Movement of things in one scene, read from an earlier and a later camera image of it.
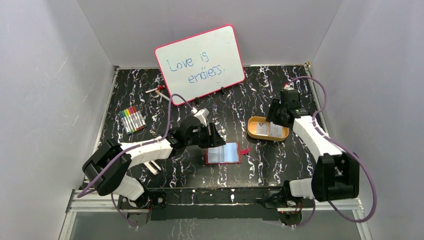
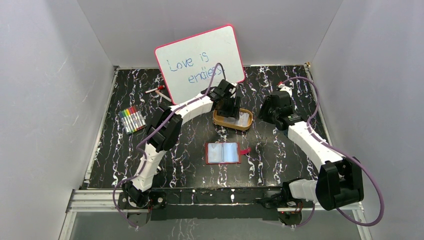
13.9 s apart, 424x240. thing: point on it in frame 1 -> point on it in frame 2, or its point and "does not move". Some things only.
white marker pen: x=162 y=95 does not move
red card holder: x=229 y=153 does not move
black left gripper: x=209 y=136 -> x=228 y=106
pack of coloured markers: x=132 y=119 does not move
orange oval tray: x=251 y=127 -> x=231 y=122
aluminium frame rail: x=83 y=200 does not move
